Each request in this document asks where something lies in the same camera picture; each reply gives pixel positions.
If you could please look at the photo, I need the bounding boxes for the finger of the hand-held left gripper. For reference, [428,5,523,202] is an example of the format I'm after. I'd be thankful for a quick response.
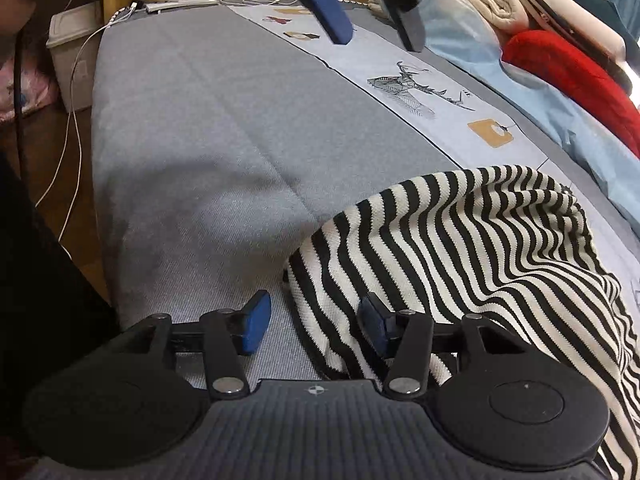
[220,0,354,46]
[369,0,441,53]

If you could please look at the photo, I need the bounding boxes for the person's black pants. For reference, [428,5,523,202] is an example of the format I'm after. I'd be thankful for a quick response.
[0,147,123,466]

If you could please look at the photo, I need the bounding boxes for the white plastic bin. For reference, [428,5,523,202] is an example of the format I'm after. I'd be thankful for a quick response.
[46,1,105,113]

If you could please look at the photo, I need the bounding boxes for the white charging cable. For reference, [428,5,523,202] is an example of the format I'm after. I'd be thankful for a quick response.
[30,0,146,246]

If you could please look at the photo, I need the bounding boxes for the grey printed bed sheet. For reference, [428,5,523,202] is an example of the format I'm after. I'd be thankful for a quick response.
[90,0,640,391]

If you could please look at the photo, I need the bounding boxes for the light blue blanket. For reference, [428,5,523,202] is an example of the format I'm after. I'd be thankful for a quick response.
[367,0,640,238]

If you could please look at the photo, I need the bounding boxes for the black and white striped hoodie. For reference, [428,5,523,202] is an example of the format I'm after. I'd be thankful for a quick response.
[282,165,640,480]

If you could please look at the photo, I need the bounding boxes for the pink floral cloth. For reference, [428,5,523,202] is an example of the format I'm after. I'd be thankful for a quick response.
[0,42,61,123]

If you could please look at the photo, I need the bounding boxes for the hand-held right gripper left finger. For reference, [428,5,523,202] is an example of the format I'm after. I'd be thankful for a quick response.
[117,290,273,402]

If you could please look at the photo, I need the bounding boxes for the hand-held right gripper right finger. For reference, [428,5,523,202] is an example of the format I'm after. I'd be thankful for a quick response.
[357,292,526,402]

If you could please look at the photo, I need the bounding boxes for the red plush blanket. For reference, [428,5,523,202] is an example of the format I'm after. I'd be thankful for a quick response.
[501,30,640,158]

